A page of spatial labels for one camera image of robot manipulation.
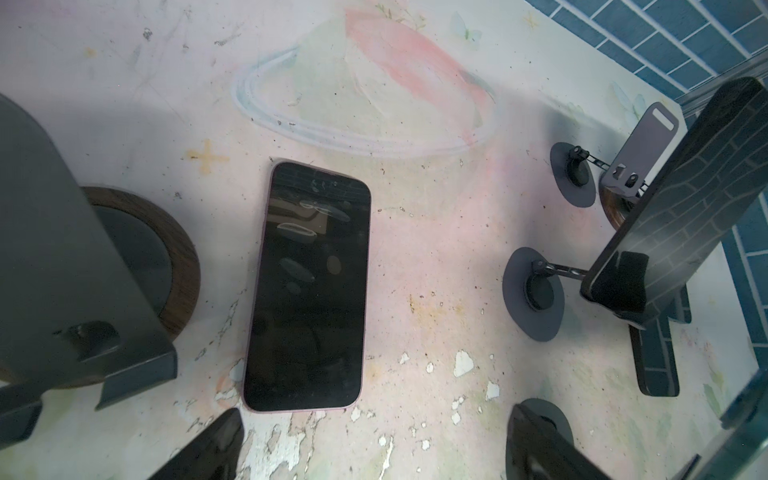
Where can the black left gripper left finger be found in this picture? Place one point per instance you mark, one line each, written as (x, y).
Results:
(212, 454)

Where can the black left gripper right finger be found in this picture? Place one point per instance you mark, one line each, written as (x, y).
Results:
(535, 450)

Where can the grey stand centre right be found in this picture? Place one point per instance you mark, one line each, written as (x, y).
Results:
(533, 292)

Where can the grey stand wooden base left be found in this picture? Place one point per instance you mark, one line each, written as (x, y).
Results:
(96, 283)

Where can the grey stand rear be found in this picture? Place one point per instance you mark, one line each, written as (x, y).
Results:
(580, 176)

